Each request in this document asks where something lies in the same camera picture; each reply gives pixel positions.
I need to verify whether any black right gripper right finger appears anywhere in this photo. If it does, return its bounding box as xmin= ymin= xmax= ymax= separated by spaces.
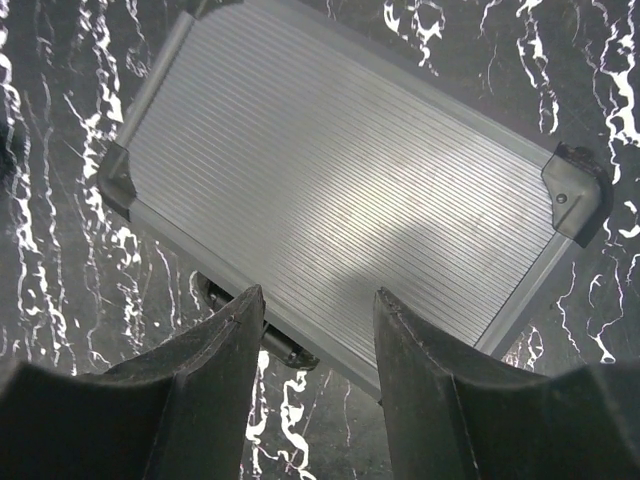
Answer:
xmin=374 ymin=289 xmax=639 ymax=479

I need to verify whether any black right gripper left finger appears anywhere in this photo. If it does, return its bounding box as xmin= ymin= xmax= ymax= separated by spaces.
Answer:
xmin=1 ymin=285 xmax=265 ymax=479

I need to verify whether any black poker chip case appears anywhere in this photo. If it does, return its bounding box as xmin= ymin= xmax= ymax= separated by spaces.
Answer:
xmin=97 ymin=1 xmax=612 ymax=397

